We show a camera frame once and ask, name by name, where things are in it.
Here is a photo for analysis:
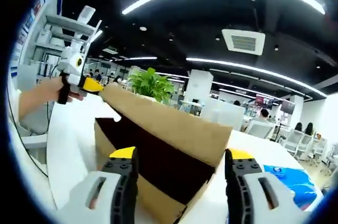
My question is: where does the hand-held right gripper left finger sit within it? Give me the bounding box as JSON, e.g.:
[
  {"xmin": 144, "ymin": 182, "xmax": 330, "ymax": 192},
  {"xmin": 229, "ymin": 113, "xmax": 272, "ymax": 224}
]
[{"xmin": 57, "ymin": 146, "xmax": 139, "ymax": 224}]

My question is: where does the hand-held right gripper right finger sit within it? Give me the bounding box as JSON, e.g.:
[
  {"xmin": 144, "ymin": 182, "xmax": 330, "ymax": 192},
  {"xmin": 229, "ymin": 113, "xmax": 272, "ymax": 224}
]
[{"xmin": 224, "ymin": 148, "xmax": 304, "ymax": 224}]

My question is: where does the blue tissue pack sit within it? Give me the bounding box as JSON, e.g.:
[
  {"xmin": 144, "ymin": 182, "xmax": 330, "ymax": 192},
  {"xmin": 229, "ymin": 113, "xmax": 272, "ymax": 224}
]
[{"xmin": 262, "ymin": 164, "xmax": 325, "ymax": 212}]

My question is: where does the brown cardboard shoe box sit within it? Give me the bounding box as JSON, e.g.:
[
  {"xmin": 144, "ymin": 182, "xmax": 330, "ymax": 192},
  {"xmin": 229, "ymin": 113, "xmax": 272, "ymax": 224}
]
[{"xmin": 94, "ymin": 83, "xmax": 233, "ymax": 224}]

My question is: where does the person's left hand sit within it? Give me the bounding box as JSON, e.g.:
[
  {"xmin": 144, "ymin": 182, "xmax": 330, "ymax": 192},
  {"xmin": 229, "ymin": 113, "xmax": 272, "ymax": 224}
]
[{"xmin": 52, "ymin": 77, "xmax": 85, "ymax": 105}]

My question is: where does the grey metal shelf rack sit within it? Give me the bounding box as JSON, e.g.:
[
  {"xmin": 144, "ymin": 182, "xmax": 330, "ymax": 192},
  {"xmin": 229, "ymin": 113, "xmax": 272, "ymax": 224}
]
[{"xmin": 33, "ymin": 5, "xmax": 104, "ymax": 78}]

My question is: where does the green potted plant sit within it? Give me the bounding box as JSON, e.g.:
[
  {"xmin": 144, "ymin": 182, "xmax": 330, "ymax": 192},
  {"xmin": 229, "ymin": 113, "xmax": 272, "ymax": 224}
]
[{"xmin": 128, "ymin": 67, "xmax": 175, "ymax": 104}]

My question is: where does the row of white office chairs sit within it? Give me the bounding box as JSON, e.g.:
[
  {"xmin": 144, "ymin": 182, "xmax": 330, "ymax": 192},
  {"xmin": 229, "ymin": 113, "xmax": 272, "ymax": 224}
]
[{"xmin": 244, "ymin": 118, "xmax": 335, "ymax": 168}]

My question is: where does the ceiling air vent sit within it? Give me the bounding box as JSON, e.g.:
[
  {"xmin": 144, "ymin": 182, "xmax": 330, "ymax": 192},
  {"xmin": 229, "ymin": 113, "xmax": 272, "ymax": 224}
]
[{"xmin": 221, "ymin": 28, "xmax": 266, "ymax": 56}]

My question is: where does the black device cable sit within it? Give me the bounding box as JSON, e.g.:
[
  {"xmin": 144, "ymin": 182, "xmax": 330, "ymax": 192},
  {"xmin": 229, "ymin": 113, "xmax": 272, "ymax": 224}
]
[{"xmin": 7, "ymin": 86, "xmax": 51, "ymax": 180}]

